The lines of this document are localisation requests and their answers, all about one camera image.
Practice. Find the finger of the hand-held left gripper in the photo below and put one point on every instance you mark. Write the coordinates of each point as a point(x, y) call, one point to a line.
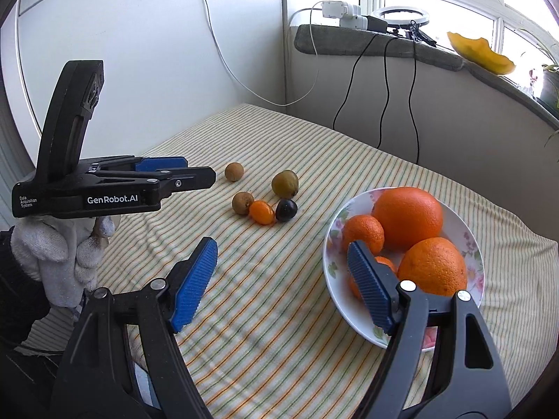
point(161, 163)
point(196, 176)

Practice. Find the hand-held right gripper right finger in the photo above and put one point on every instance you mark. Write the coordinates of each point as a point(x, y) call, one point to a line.
point(369, 283)

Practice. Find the floral white bowl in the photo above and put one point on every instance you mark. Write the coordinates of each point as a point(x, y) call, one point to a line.
point(345, 310)

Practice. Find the small figurine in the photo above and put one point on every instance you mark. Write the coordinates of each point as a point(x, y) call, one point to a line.
point(533, 82)

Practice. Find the small tangerine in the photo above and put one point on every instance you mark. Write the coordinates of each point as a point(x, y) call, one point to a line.
point(362, 233)
point(386, 264)

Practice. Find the black power adapter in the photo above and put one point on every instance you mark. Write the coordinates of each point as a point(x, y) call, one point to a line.
point(376, 24)

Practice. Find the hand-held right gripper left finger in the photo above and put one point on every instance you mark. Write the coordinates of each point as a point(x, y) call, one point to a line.
point(196, 283)

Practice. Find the white window frame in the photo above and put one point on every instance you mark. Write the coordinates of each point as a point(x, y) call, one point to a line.
point(458, 4)

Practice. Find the greenish kiwi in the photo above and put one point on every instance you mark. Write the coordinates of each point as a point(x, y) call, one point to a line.
point(285, 183)

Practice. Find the brown kiwi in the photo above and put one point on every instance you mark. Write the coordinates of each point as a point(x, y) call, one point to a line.
point(242, 203)
point(234, 171)

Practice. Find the potted spider plant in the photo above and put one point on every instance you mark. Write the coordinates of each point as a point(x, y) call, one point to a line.
point(551, 89)

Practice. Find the speckled orange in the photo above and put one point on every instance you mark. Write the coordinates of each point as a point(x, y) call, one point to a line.
point(432, 266)

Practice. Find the striped tablecloth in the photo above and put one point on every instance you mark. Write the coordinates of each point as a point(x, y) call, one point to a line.
point(270, 297)

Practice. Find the white power adapter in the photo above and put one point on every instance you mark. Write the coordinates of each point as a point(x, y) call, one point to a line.
point(340, 13)

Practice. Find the large smooth orange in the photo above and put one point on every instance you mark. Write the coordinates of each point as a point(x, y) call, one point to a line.
point(407, 218)

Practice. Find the person's left hand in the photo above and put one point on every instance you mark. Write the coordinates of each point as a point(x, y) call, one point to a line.
point(48, 248)

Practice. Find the yellow melon rind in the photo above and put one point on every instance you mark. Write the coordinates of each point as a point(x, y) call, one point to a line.
point(476, 54)

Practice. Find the orange kumquat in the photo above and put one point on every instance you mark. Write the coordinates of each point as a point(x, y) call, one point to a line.
point(262, 211)

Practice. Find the grey windowsill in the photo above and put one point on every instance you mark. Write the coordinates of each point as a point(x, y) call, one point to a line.
point(340, 43)

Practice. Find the dark plum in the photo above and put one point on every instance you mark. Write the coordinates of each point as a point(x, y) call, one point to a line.
point(286, 209)

